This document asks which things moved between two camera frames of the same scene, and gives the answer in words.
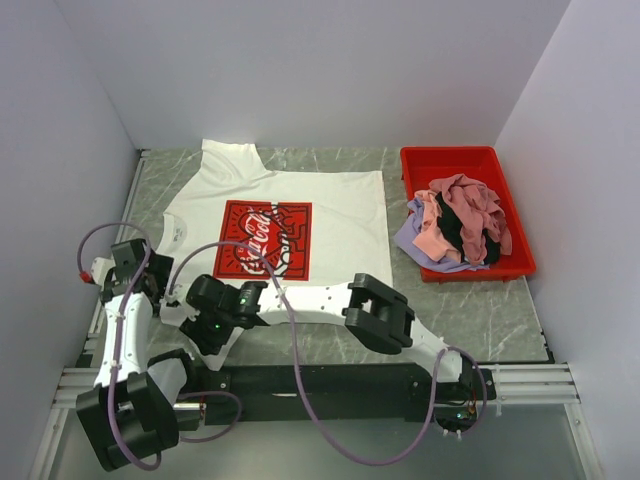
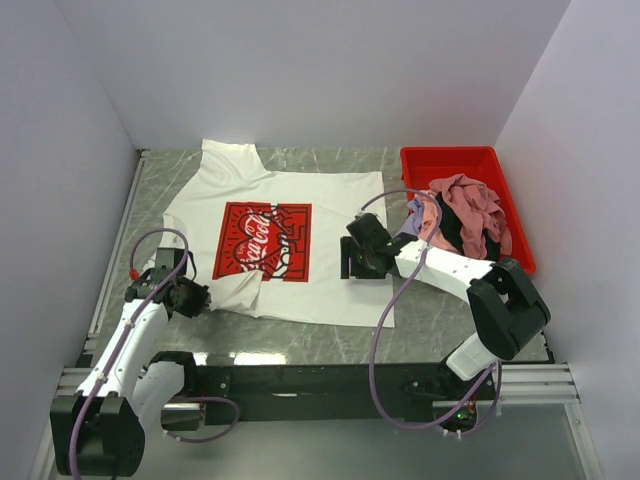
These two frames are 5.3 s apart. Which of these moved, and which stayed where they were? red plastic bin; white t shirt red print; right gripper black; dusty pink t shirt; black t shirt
Moved: white t shirt red print; right gripper black
Stayed: black t shirt; dusty pink t shirt; red plastic bin
